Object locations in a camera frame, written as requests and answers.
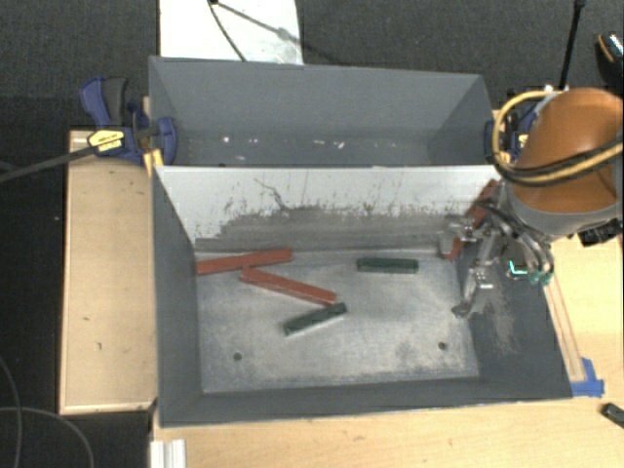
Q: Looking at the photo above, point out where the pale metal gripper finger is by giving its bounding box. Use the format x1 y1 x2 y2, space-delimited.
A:
450 259 496 320
436 216 482 261

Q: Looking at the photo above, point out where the red-brown block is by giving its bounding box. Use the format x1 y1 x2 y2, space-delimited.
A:
442 178 503 261
195 247 295 277
238 267 338 307

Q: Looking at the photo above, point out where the dark green flat block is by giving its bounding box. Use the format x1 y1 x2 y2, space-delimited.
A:
355 256 421 276
283 301 349 338

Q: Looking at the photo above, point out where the grey metal bin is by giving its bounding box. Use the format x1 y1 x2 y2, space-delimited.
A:
147 55 574 428

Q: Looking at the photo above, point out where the pale wood board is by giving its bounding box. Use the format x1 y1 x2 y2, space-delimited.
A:
58 129 160 416

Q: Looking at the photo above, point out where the black cylinder on white bracket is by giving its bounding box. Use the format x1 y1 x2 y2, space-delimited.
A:
577 217 624 249

